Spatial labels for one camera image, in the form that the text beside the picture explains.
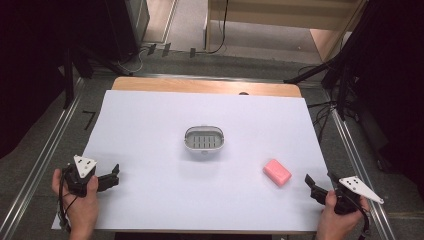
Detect light wooden shelf unit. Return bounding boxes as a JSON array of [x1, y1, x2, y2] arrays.
[[203, 0, 368, 64]]

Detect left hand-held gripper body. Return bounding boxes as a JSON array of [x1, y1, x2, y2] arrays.
[[62, 154, 99, 198]]

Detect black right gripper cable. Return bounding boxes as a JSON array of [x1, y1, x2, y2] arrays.
[[345, 194, 372, 240]]

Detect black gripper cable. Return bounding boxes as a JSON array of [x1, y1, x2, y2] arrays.
[[345, 194, 372, 240], [57, 165, 78, 234]]

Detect white paper sheet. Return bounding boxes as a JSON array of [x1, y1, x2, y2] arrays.
[[50, 88, 335, 233]]

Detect black hanging cable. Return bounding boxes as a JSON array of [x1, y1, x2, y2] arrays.
[[205, 0, 230, 56]]

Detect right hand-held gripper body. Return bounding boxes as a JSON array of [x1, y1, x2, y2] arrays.
[[327, 175, 385, 216]]

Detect black stand leg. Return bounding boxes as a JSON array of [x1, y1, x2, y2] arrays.
[[283, 56, 344, 85]]

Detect metal floor rail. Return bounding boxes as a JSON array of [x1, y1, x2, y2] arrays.
[[324, 89, 398, 240], [0, 77, 85, 240]]

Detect pink soap bar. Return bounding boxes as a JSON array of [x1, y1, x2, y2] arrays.
[[262, 158, 293, 188]]

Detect black floor cables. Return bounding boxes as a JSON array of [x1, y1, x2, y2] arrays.
[[306, 99, 359, 144]]

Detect black curtain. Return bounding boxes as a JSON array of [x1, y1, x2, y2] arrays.
[[0, 0, 141, 160], [321, 0, 424, 198]]

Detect white floor cable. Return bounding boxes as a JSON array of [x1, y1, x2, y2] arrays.
[[117, 46, 151, 76]]

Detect person's right hand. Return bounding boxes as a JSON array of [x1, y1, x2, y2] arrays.
[[314, 189, 372, 240]]

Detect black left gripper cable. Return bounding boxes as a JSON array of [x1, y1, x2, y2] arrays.
[[57, 165, 78, 234]]

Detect person's left hand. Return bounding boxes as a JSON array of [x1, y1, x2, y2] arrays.
[[51, 168, 100, 240]]

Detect grey soap dish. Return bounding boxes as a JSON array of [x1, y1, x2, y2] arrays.
[[183, 124, 225, 155]]

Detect wooden table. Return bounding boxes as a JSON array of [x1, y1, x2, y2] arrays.
[[110, 76, 303, 99]]

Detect black tape mark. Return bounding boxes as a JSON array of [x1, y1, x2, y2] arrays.
[[81, 110, 98, 131]]

